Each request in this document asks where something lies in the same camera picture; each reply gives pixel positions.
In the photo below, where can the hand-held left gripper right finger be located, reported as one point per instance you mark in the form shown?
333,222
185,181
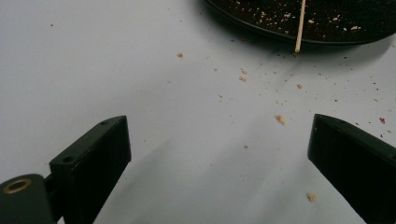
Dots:
355,168

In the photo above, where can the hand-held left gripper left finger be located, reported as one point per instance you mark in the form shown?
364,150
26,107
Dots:
93,168

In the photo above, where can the round black plate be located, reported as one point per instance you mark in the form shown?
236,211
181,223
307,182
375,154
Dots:
367,18

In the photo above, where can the thin wooden skewer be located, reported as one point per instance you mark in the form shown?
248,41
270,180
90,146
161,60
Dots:
300,28

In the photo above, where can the scattered crumbs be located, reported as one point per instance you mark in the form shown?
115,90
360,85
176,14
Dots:
280,119

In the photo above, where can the white table board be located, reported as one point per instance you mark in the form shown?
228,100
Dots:
93,62

